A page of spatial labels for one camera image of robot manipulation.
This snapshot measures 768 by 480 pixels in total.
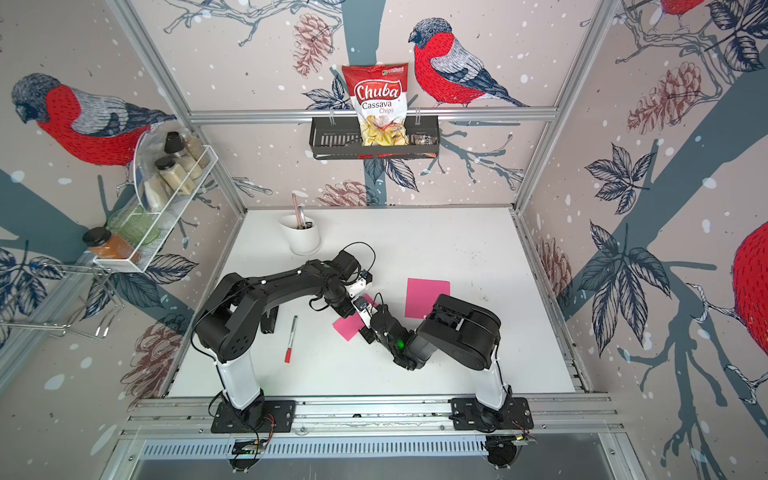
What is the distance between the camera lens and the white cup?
3.29 feet

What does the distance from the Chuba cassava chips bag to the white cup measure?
1.20ft

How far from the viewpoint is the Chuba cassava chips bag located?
31.8 inches
